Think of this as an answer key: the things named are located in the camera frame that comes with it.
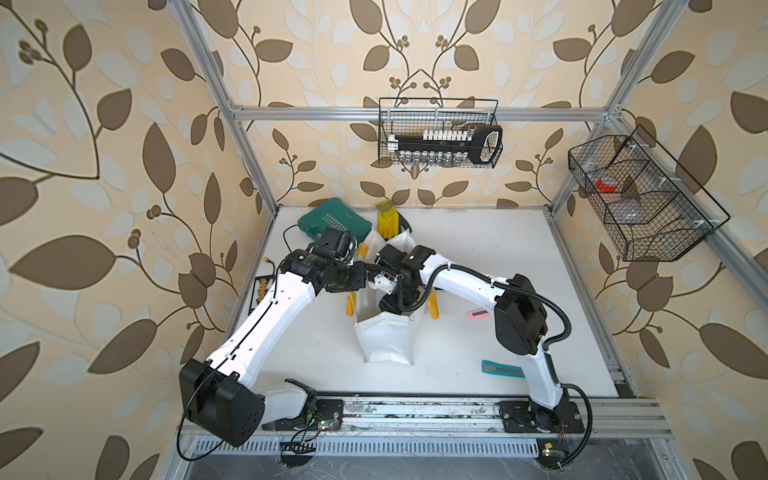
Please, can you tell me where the white pouch with yellow handles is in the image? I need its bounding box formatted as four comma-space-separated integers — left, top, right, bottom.
346, 230, 431, 365

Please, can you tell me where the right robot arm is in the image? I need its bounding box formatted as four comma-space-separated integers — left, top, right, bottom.
366, 245, 572, 422

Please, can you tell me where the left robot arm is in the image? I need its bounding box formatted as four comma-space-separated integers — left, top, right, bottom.
179, 227, 366, 447

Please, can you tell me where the pink utility knife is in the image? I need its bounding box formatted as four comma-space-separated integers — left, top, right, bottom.
467, 309, 491, 320

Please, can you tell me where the yellow grey work glove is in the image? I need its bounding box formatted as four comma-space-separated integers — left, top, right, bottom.
376, 200, 412, 240

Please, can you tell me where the green plastic tool case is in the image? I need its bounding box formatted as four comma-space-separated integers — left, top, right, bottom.
297, 198, 372, 242

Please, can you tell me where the black drill bit holder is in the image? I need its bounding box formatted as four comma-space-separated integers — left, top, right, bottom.
252, 275, 274, 307

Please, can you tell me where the black socket set holder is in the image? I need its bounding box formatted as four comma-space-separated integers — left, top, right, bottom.
384, 124, 503, 168

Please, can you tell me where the red item in basket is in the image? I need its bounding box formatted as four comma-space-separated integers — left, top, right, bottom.
596, 176, 619, 193

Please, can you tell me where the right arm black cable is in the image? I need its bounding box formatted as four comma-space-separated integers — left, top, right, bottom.
395, 263, 594, 469

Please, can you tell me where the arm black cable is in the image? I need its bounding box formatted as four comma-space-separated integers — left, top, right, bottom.
395, 263, 594, 469
175, 223, 325, 463

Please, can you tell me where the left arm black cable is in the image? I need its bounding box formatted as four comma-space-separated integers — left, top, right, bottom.
175, 223, 325, 463

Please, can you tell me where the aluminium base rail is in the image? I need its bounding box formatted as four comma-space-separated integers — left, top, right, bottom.
182, 395, 672, 458

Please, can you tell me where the centre wire basket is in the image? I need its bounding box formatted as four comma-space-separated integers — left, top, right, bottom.
377, 97, 503, 169

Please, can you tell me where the wire basket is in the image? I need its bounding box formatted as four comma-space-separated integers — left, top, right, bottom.
377, 97, 503, 169
568, 125, 731, 262

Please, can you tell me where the right wire basket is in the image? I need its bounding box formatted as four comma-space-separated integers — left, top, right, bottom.
568, 125, 731, 262

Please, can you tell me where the aluminium frame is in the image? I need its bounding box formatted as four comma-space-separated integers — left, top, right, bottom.
185, 1, 767, 479

